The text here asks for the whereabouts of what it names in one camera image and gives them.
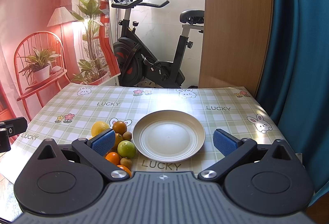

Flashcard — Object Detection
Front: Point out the dark orange tangerine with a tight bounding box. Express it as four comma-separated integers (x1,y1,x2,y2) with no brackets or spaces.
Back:
112,121,127,135

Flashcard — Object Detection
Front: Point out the red room backdrop poster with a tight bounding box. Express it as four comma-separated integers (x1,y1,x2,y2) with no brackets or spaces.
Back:
0,0,122,142

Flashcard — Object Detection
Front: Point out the yellow lemon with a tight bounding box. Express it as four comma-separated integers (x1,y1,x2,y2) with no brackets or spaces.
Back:
90,121,110,137

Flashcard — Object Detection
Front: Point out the teal curtain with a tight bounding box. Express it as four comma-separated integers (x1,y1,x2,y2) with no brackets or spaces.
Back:
256,0,328,201

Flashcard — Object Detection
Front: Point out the black exercise bike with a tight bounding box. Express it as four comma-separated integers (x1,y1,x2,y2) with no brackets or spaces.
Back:
110,0,204,89

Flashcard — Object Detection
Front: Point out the small brown kiwi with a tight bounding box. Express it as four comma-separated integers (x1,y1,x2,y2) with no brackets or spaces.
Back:
122,131,132,141

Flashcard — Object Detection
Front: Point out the brown kiwi front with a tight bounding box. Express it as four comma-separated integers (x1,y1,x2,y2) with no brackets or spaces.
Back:
120,157,133,170

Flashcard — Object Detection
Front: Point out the green apple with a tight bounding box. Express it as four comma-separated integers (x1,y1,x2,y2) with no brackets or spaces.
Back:
117,140,136,159

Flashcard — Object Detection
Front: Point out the cream round plate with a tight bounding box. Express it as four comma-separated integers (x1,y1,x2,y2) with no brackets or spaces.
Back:
132,110,206,163

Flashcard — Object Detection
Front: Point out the small bright orange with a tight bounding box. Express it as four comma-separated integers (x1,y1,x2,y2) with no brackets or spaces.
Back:
105,152,120,166

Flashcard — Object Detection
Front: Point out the wooden panel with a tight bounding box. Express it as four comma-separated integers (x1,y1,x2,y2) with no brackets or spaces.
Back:
198,0,273,95

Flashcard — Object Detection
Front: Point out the orange mandarin front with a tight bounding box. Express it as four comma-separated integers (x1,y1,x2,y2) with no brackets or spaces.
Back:
117,165,132,177

